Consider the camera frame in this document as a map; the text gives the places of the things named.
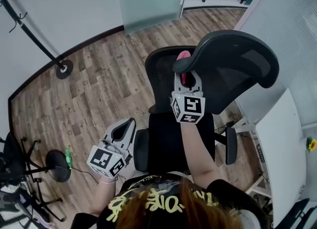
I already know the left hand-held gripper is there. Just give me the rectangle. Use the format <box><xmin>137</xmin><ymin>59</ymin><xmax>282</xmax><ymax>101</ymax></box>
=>
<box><xmin>87</xmin><ymin>117</ymin><xmax>137</xmax><ymax>178</ymax></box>

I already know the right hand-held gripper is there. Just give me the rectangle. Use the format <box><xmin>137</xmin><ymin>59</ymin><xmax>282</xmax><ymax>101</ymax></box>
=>
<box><xmin>170</xmin><ymin>71</ymin><xmax>207</xmax><ymax>124</ymax></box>

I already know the black mesh chair backrest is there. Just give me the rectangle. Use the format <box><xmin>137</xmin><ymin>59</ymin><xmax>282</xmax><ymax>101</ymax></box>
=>
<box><xmin>145</xmin><ymin>46</ymin><xmax>245</xmax><ymax>116</ymax></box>

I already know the pink cloth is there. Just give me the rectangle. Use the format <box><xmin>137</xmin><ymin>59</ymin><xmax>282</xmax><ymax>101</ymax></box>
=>
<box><xmin>177</xmin><ymin>51</ymin><xmax>192</xmax><ymax>87</ymax></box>

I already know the person's left forearm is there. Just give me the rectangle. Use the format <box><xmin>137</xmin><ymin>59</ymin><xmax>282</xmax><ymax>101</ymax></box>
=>
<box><xmin>89</xmin><ymin>177</ymin><xmax>120</xmax><ymax>215</ymax></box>

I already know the person's right forearm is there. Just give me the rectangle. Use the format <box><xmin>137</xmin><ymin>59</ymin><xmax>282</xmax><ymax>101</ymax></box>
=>
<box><xmin>180</xmin><ymin>121</ymin><xmax>219</xmax><ymax>189</ymax></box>

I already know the black chair armrest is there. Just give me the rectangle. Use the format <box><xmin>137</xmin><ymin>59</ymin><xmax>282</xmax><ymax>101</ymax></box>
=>
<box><xmin>214</xmin><ymin>127</ymin><xmax>238</xmax><ymax>166</ymax></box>
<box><xmin>133</xmin><ymin>128</ymin><xmax>150</xmax><ymax>173</ymax></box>

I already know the black chair seat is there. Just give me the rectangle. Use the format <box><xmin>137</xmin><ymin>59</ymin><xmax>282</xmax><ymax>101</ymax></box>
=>
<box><xmin>148</xmin><ymin>111</ymin><xmax>216</xmax><ymax>175</ymax></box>

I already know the black standing fan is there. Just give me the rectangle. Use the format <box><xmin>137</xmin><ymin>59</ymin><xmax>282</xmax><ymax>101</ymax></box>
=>
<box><xmin>45</xmin><ymin>149</ymin><xmax>72</xmax><ymax>183</ymax></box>

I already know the person in dark hoodie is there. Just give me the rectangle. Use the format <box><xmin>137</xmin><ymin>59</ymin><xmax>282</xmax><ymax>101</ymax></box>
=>
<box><xmin>71</xmin><ymin>172</ymin><xmax>271</xmax><ymax>229</ymax></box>

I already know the frosted glass panel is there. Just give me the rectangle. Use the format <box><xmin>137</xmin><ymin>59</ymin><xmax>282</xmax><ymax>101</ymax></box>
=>
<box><xmin>115</xmin><ymin>0</ymin><xmax>190</xmax><ymax>36</ymax></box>

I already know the black desk control panel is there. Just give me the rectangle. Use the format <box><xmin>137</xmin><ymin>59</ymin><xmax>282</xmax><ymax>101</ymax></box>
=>
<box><xmin>256</xmin><ymin>143</ymin><xmax>266</xmax><ymax>163</ymax></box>

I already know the white desk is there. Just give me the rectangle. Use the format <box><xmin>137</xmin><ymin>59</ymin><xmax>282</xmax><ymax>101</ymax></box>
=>
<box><xmin>237</xmin><ymin>88</ymin><xmax>308</xmax><ymax>228</ymax></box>

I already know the black coat rack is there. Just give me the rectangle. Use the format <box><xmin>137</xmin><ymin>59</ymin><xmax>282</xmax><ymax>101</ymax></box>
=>
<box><xmin>0</xmin><ymin>0</ymin><xmax>74</xmax><ymax>80</ymax></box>

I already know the yellow sunflower decoration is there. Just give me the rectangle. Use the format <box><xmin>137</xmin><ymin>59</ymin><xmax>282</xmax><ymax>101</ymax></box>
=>
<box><xmin>306</xmin><ymin>137</ymin><xmax>317</xmax><ymax>153</ymax></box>

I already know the black fan cable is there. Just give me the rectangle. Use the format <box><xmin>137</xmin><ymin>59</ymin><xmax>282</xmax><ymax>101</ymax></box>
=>
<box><xmin>70</xmin><ymin>167</ymin><xmax>100</xmax><ymax>183</ymax></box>

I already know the black chair frame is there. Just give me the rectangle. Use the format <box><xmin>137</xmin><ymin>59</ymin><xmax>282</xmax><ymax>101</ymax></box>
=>
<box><xmin>270</xmin><ymin>197</ymin><xmax>317</xmax><ymax>229</ymax></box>

